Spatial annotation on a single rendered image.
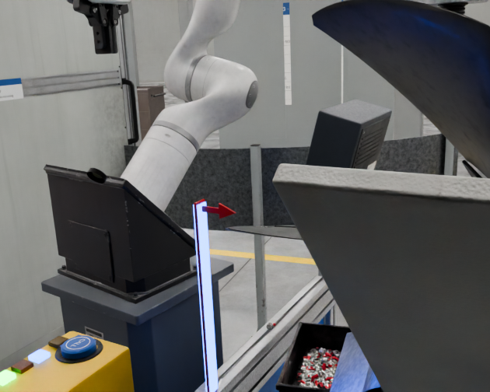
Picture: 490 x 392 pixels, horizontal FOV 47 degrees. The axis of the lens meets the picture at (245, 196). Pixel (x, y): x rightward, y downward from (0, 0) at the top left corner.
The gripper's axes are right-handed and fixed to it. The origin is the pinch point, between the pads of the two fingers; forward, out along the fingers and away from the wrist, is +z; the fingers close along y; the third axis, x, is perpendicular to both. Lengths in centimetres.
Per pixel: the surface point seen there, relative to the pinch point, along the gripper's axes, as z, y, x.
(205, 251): 31.8, -0.3, 15.6
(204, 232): 28.6, -0.2, 15.6
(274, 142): 121, -569, -251
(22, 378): 36.0, 31.7, 11.9
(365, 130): 22, -61, 22
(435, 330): 18, 36, 56
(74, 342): 34.9, 24.9, 13.0
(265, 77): 39, -566, -260
